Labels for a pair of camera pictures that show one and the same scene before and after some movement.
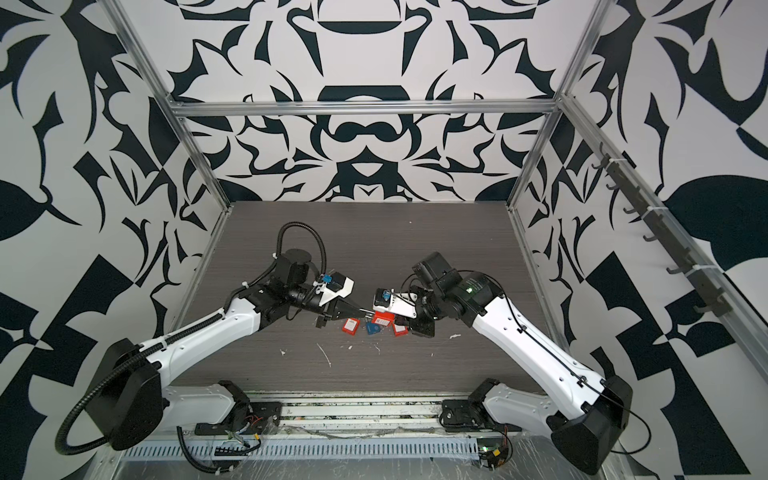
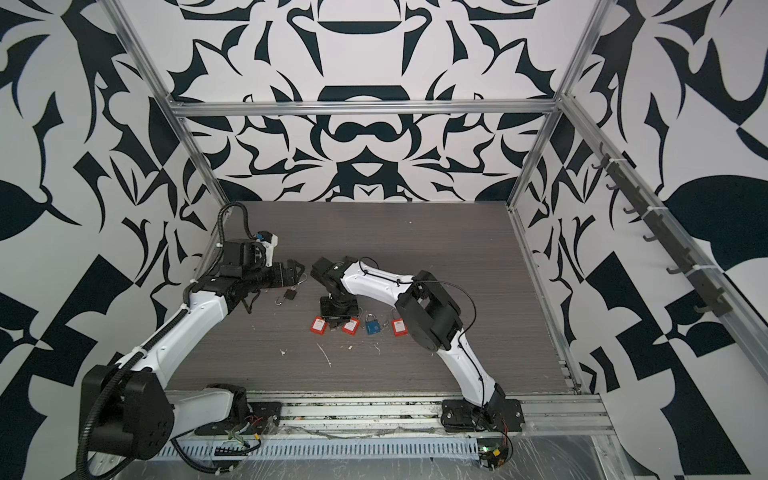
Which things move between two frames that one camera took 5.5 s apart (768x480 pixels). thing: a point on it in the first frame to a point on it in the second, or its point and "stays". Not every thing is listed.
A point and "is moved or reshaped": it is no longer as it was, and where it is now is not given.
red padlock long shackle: x=350 y=325 stays
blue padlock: x=373 y=328 stays
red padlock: x=400 y=330 stays
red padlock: x=384 y=318 is moved or reshaped
